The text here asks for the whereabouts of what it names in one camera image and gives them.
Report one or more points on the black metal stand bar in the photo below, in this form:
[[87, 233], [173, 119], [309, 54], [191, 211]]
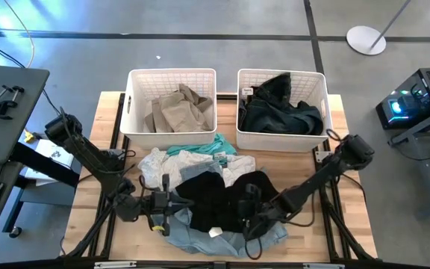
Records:
[[420, 129]]

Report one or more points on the black aluminium table frame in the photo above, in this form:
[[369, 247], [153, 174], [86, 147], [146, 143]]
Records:
[[116, 123]]

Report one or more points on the light blue denim garment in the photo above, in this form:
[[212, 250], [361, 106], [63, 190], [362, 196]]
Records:
[[207, 244]]

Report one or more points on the white plastic laundry basket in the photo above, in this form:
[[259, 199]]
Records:
[[136, 138], [274, 143]]

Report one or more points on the black clamp tool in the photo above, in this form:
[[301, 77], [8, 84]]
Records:
[[0, 106]]

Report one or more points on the dark green sweatshirt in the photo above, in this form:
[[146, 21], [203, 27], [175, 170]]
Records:
[[278, 116]]

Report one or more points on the beige shorts black waistband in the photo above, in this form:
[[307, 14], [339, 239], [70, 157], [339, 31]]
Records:
[[179, 112]]

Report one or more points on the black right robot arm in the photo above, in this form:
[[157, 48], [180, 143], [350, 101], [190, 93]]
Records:
[[312, 183]]

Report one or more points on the dark grey desk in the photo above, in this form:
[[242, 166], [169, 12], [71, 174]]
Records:
[[9, 134]]

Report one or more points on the white round base pole stand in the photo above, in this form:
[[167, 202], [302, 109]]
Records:
[[364, 39]]

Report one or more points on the silver metal bracket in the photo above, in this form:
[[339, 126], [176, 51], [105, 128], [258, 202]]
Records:
[[323, 266], [114, 264]]

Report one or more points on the teal garment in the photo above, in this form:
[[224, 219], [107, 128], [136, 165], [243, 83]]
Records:
[[200, 148]]

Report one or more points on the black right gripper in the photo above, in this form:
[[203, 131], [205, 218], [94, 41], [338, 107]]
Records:
[[260, 216]]

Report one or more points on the black garment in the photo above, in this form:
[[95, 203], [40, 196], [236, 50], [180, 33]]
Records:
[[207, 201]]

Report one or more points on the white printed box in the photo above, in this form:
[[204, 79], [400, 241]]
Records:
[[56, 153]]

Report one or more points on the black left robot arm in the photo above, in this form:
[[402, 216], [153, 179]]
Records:
[[84, 153]]

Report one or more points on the black desk leg frame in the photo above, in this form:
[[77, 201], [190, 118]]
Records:
[[47, 170]]

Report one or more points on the white metal bracket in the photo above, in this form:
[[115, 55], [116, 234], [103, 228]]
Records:
[[323, 156]]

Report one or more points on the black computer tower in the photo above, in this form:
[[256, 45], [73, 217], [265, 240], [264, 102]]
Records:
[[420, 97]]

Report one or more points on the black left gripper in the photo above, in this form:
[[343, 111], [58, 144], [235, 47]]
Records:
[[157, 205]]

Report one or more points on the white waffle knit garment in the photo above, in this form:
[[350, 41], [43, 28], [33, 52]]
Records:
[[159, 164]]

